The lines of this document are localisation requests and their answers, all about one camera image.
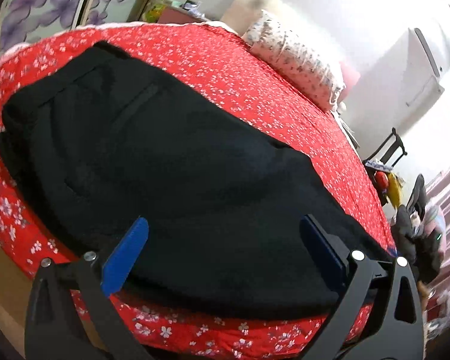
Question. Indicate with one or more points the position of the pink bundle of fabric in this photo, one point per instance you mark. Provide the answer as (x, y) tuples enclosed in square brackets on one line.
[(434, 231)]

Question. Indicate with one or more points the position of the beige headboard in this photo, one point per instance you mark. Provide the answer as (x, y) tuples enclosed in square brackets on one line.
[(241, 13)]

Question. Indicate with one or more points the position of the red floral bedspread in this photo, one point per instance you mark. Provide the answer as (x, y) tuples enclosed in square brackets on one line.
[(217, 63)]

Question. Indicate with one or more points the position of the white air conditioner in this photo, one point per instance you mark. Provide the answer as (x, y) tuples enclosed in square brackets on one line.
[(421, 78)]

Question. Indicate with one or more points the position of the clothes pile on chair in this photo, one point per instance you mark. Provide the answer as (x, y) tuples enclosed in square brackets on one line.
[(386, 183)]

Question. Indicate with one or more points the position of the black pants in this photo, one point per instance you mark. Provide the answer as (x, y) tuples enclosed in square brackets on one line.
[(108, 139)]

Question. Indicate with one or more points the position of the dark grey padded jacket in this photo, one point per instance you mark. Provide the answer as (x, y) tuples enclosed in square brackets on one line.
[(407, 233)]

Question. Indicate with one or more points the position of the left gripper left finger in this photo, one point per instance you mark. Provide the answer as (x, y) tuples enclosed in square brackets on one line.
[(70, 314)]

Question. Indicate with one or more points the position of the floral white pillow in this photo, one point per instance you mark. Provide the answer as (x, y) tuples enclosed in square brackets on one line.
[(298, 58)]

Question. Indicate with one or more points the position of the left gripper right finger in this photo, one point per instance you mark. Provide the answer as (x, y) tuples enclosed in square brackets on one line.
[(378, 313)]

